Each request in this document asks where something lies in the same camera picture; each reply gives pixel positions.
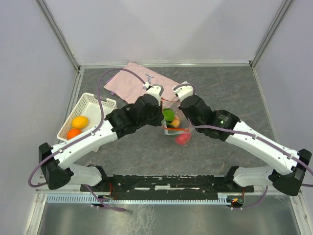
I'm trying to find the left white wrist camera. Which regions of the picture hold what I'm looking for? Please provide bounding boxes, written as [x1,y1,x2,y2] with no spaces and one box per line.
[143,83,164,100]

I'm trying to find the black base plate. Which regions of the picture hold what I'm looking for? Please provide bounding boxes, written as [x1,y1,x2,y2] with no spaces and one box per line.
[91,175,254,201]

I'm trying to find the yellow lemon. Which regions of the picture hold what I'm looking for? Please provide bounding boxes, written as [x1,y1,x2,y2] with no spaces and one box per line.
[71,116,89,129]

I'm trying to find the white perforated plastic basket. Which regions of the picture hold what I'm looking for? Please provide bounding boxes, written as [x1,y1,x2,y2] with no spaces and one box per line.
[56,92,117,152]

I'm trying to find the red apple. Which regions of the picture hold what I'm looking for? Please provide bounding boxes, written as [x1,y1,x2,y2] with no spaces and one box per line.
[175,133,191,145]

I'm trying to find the green apple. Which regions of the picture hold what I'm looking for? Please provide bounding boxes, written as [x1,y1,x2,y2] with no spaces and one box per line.
[163,108,175,124]

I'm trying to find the peach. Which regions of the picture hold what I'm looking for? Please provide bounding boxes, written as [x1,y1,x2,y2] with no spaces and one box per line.
[170,118,180,128]

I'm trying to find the orange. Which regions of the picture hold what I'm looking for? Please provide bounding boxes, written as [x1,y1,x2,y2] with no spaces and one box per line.
[67,128,82,140]

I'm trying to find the light blue cable duct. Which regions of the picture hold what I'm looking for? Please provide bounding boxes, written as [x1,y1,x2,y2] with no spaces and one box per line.
[46,193,230,206]

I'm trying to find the clear zip top bag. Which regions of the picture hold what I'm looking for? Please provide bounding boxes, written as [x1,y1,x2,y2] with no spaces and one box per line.
[162,98,193,146]

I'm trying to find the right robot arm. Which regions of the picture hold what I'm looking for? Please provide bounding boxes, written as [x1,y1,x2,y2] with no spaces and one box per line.
[179,94,312,196]

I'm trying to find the pink cloth with lettering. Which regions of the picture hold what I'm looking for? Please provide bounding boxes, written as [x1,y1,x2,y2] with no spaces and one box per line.
[115,62,178,103]

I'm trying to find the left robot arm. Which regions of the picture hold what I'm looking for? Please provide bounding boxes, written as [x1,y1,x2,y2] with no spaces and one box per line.
[39,94,163,190]

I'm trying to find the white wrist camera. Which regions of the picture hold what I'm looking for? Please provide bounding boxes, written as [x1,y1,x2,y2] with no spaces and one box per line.
[143,83,164,100]
[172,81,196,102]

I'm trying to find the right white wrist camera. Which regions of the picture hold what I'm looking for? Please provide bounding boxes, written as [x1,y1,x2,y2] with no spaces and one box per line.
[172,81,196,102]

